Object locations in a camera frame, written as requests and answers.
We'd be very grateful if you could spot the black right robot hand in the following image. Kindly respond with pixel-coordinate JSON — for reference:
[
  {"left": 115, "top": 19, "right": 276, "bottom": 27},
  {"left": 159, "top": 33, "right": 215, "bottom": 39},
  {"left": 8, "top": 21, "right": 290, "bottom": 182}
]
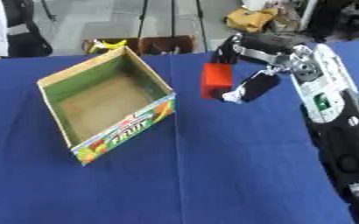
[{"left": 208, "top": 31, "right": 313, "bottom": 104}]

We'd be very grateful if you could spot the red rectangular block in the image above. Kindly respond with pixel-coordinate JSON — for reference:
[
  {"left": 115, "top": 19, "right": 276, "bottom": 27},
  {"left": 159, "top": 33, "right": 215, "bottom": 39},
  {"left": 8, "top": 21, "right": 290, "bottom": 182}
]
[{"left": 199, "top": 62, "right": 235, "bottom": 101}]

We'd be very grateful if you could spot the cardboard box with green inside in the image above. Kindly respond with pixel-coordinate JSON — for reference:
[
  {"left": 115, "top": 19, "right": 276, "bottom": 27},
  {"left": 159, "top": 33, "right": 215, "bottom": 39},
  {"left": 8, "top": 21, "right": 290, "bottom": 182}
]
[{"left": 35, "top": 45, "right": 179, "bottom": 166}]

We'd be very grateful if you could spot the yellow bag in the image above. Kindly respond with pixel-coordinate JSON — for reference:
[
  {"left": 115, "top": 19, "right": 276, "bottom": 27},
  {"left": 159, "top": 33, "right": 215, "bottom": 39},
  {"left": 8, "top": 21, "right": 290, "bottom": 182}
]
[{"left": 223, "top": 7, "right": 281, "bottom": 33}]

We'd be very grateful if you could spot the black tripod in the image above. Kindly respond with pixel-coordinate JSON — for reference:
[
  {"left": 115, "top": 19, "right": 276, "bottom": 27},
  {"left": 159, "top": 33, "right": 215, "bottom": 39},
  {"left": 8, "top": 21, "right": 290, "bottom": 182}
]
[{"left": 135, "top": 0, "right": 210, "bottom": 53}]

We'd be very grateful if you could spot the yellow green toy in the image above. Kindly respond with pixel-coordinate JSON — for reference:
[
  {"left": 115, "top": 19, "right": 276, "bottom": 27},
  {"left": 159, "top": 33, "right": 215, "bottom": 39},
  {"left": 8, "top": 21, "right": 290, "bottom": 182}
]
[{"left": 86, "top": 38, "right": 130, "bottom": 55}]

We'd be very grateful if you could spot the person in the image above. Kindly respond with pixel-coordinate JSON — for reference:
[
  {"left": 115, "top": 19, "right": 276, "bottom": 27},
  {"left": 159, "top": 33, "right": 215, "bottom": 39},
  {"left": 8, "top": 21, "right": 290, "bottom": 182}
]
[{"left": 0, "top": 0, "right": 54, "bottom": 59}]

